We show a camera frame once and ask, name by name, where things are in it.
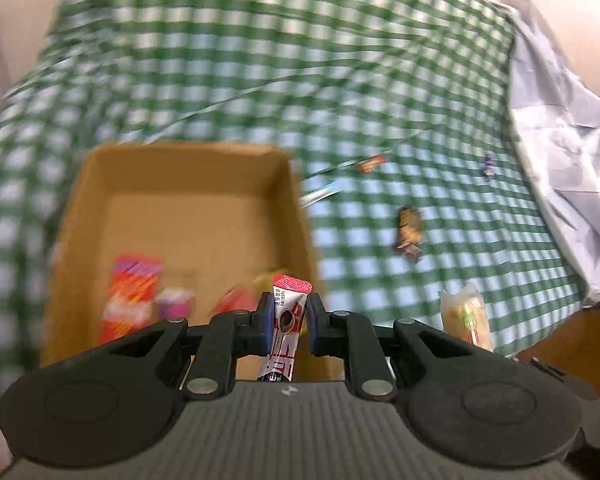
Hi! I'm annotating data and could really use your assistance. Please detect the red cracker packet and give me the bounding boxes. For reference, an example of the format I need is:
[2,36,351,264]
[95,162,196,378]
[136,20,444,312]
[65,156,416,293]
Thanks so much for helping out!
[98,255,163,344]

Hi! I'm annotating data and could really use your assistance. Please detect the white green nougat bar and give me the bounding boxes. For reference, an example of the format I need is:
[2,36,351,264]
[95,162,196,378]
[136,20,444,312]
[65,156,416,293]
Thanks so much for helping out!
[440,283,493,351]

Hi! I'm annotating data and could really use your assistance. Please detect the purple white stick packet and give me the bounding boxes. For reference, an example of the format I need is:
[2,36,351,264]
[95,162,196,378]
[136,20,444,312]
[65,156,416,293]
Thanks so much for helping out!
[155,287,195,320]

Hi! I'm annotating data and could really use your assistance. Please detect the plain red snack packet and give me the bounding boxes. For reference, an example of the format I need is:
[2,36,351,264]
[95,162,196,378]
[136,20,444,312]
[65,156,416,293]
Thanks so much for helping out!
[211,284,258,316]

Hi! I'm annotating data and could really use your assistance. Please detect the red white small sachet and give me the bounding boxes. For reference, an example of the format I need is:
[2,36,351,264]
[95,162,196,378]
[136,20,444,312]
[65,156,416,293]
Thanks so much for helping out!
[258,274,312,382]

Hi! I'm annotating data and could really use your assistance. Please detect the dark brown cracker packet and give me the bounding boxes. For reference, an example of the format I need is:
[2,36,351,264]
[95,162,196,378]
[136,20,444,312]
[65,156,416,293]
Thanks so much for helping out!
[396,207,424,262]

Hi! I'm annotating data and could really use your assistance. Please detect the small purple candy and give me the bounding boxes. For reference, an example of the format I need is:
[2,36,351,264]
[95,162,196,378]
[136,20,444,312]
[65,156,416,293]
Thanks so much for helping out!
[482,153,498,180]

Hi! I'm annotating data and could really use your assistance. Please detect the small orange brown candy bar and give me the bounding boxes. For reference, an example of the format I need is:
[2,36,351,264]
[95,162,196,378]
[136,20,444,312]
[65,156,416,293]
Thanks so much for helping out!
[358,154,386,174]

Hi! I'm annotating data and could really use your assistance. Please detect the blue stick sachet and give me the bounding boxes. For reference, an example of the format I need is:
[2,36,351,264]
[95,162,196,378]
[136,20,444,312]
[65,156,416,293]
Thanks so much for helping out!
[300,182,339,209]

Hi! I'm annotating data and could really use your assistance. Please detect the open cardboard box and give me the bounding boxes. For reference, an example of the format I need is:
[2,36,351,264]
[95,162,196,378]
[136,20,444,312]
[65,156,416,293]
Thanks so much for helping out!
[41,142,322,365]

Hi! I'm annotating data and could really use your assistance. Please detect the grey white crumpled cloth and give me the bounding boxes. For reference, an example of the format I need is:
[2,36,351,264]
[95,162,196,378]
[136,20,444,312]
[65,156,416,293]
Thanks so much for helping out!
[490,0,600,306]

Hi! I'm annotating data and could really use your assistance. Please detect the green checkered sofa cover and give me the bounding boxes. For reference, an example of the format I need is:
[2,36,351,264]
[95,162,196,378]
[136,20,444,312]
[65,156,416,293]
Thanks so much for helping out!
[0,0,584,393]

